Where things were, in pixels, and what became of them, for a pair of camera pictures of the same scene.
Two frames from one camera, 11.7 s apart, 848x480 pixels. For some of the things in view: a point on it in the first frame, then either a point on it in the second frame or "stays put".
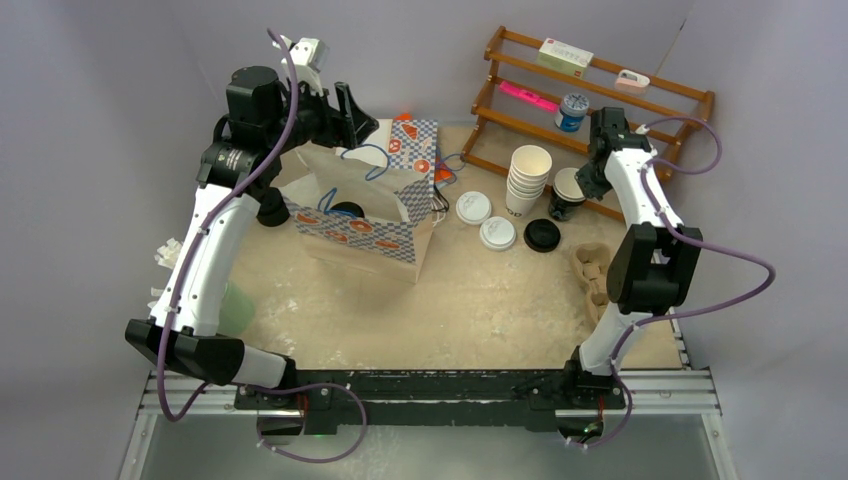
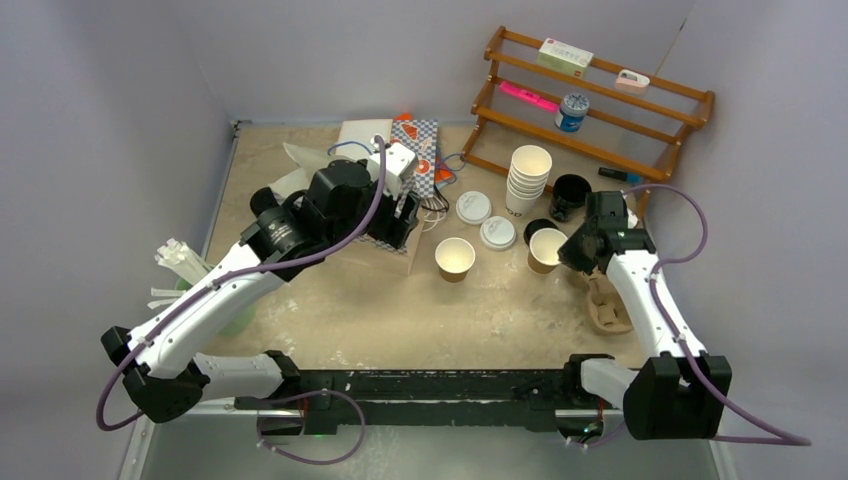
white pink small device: [630, 82] stays put
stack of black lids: [273, 208] stays put
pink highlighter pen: [548, 104] stays put
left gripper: [349, 128] → [391, 230]
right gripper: [589, 187] → [569, 254]
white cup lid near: [497, 233] stays put
